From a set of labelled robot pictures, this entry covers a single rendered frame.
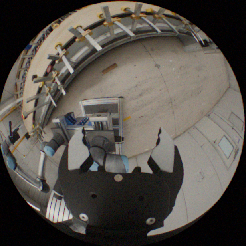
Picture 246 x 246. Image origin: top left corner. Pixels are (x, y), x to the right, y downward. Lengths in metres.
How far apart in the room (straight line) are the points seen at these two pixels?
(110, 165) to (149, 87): 1.42
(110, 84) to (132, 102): 0.55
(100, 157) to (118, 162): 0.11
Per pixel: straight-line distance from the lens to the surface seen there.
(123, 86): 1.42
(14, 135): 0.81
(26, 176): 0.74
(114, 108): 1.28
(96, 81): 1.52
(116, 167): 0.41
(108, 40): 0.92
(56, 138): 0.79
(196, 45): 2.25
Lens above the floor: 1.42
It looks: 60 degrees down
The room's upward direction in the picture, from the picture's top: 178 degrees counter-clockwise
